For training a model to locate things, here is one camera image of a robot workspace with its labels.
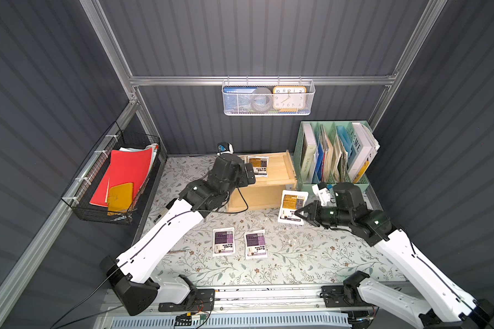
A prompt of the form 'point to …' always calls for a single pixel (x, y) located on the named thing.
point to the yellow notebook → (120, 199)
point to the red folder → (124, 166)
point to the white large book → (363, 148)
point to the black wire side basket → (79, 196)
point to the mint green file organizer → (363, 182)
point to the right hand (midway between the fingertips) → (300, 212)
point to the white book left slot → (308, 152)
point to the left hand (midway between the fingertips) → (240, 167)
